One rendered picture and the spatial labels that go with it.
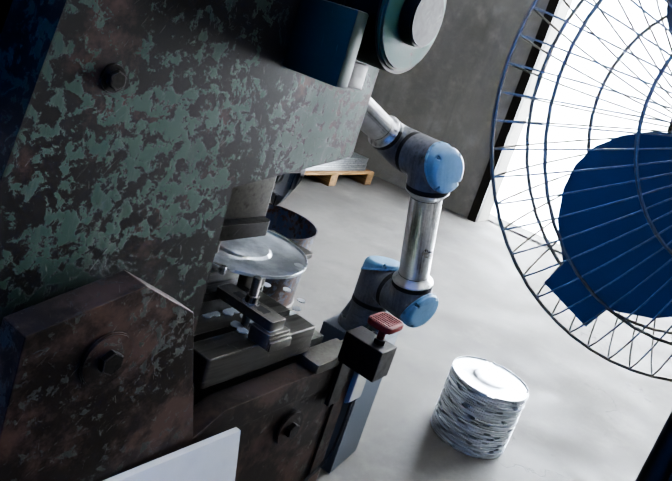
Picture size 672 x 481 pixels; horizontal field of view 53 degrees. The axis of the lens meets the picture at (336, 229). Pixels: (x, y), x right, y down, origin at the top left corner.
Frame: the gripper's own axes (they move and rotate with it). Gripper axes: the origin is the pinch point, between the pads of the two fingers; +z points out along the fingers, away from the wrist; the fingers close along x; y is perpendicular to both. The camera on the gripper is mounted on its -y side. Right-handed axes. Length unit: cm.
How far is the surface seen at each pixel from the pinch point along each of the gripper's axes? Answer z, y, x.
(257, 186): -6.5, 17.2, 7.6
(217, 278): 12.6, 21.4, 7.7
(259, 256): 10.2, 8.4, 5.9
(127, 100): -23, 60, 20
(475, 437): 81, -104, 34
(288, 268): 10.8, 4.7, 11.4
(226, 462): 35, 33, 30
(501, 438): 79, -110, 41
